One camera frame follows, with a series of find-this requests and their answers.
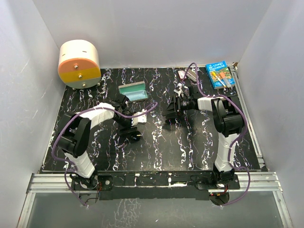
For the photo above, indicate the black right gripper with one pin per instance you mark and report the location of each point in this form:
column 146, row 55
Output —
column 170, row 112

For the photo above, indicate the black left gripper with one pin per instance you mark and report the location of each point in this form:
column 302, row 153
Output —
column 127, row 130

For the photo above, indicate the light blue cleaning cloth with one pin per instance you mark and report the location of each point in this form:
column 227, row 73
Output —
column 136, row 95

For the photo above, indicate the grey glasses case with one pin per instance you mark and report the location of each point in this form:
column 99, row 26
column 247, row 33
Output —
column 123, row 89

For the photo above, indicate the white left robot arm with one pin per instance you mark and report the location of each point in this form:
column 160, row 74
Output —
column 75, row 128

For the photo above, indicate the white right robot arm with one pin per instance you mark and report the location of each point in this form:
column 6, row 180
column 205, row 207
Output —
column 228, row 120

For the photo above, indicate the small red white box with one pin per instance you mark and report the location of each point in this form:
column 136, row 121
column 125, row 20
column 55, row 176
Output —
column 181, row 74

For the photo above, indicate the yellow white marker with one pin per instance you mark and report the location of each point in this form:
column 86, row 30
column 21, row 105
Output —
column 214, row 74

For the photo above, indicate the orange grey marker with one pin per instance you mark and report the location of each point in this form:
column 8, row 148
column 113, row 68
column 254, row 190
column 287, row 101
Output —
column 223, row 76

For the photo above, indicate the blue paperback book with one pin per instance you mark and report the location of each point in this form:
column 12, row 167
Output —
column 217, row 68

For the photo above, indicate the round mini drawer cabinet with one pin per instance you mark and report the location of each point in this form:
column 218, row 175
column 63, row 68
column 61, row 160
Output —
column 78, row 65

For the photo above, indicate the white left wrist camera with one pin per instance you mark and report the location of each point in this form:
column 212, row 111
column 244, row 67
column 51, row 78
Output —
column 140, row 119

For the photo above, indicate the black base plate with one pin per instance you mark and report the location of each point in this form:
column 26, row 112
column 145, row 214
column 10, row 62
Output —
column 156, row 185

